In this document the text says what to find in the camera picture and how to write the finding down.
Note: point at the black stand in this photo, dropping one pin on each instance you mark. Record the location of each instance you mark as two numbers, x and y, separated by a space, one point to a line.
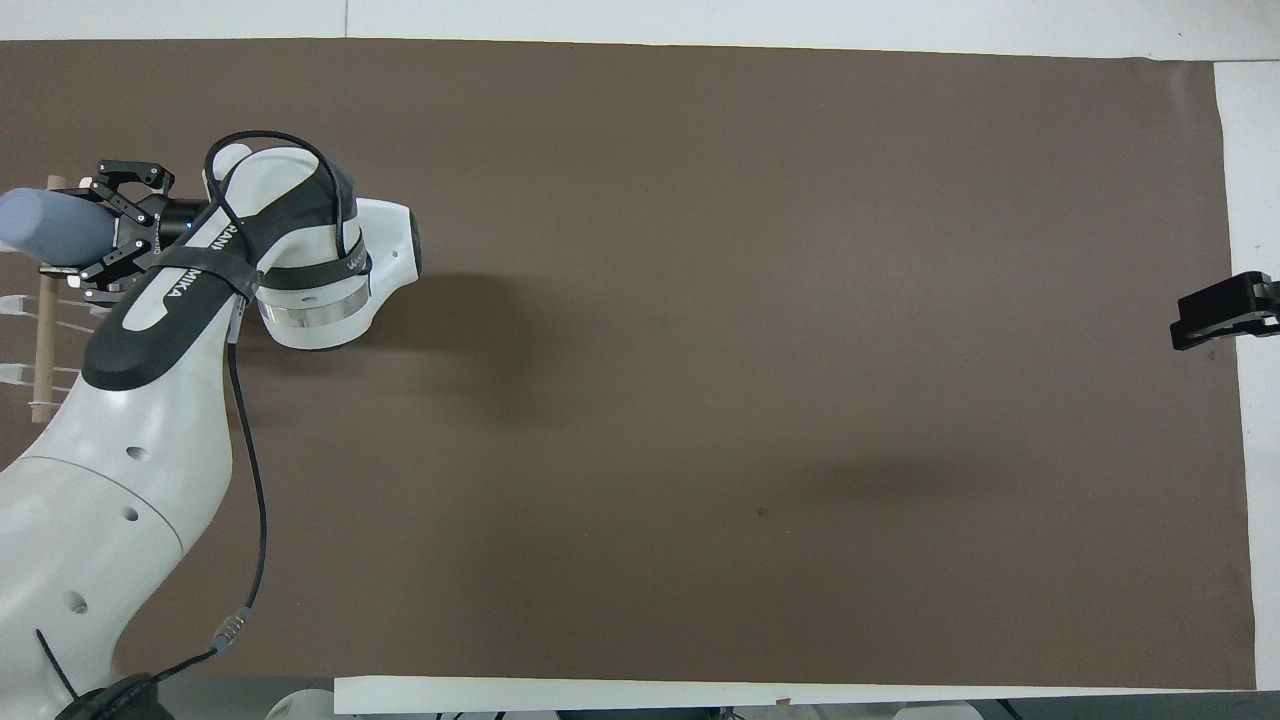
1215 310

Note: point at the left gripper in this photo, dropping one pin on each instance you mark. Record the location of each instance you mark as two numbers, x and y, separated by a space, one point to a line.
175 220

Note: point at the wooden cup holder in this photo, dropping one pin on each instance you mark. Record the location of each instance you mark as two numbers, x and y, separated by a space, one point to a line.
45 340

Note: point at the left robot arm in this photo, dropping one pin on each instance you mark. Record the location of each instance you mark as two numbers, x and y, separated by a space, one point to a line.
130 470

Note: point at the blue-grey cup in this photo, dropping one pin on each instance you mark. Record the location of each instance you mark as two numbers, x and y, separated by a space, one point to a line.
50 225

